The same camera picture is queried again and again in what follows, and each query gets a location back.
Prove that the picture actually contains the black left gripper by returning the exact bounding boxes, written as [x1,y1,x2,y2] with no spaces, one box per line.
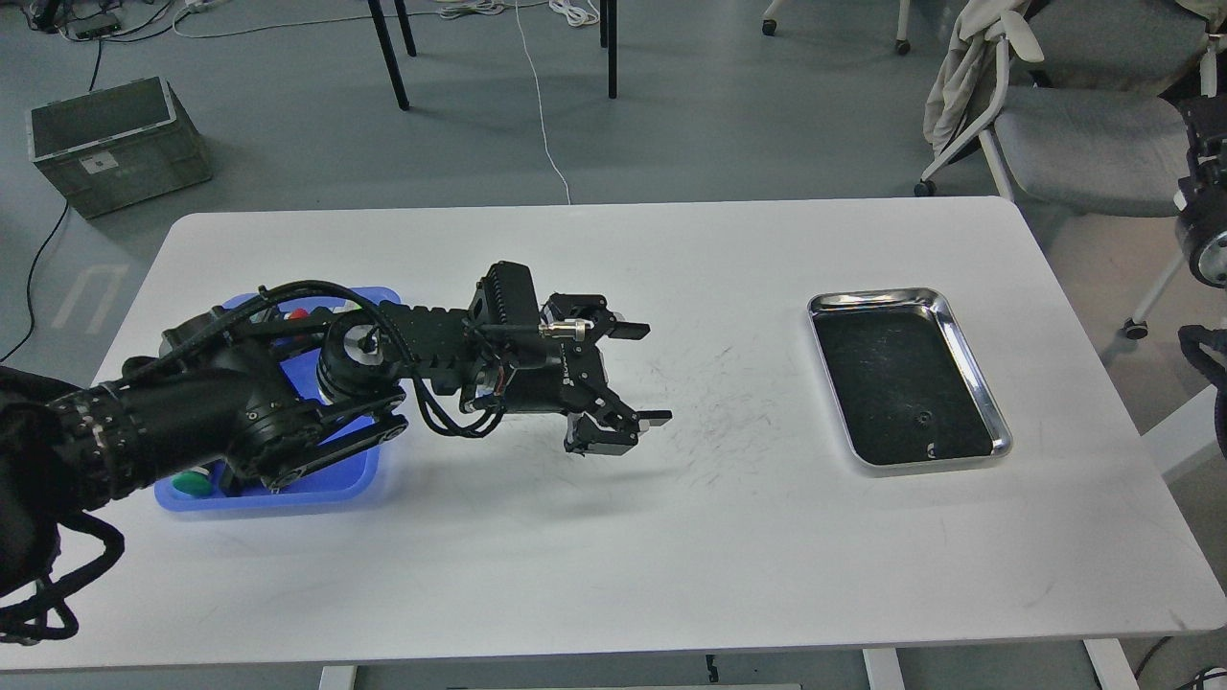
[475,293,672,455]

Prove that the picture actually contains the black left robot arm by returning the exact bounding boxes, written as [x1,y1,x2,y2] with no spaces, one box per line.
[2,263,672,646]

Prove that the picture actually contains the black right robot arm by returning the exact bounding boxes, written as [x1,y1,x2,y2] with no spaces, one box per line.
[1177,93,1226,444]

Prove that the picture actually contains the blue plastic tray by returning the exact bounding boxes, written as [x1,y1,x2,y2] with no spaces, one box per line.
[153,287,402,518]

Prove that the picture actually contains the stainless steel tray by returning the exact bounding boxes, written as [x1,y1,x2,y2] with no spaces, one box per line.
[807,287,1015,474]

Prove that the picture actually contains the black table legs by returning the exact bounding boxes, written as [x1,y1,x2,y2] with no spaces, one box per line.
[368,0,620,110]

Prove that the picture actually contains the beige jacket on chair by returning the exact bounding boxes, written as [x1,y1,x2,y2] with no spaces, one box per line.
[923,1,1049,153]

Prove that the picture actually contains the grey plastic crate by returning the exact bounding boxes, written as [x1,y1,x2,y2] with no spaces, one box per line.
[26,76,213,219]

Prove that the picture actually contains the grey office chair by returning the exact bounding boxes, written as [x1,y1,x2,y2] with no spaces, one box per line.
[914,1,1225,219]

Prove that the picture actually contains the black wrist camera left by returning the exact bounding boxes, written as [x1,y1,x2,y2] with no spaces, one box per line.
[466,262,544,365]

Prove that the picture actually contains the white floor cable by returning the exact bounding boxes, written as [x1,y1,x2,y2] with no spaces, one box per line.
[173,0,602,206]

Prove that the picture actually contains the green push button switch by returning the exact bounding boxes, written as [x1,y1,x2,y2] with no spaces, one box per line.
[171,467,215,498]

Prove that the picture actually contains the black floor cable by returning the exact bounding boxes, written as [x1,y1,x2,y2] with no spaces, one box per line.
[0,196,72,365]

